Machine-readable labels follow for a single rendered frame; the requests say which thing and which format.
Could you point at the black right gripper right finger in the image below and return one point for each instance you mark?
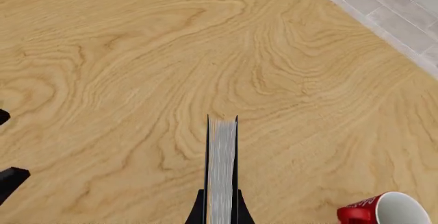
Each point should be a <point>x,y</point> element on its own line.
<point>244,212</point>

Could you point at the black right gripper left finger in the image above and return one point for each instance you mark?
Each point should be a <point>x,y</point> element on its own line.
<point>199,212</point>

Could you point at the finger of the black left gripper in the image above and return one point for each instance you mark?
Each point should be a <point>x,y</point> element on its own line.
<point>3,116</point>
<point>10,180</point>

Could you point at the red mug with white inside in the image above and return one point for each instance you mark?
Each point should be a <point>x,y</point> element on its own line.
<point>359,209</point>

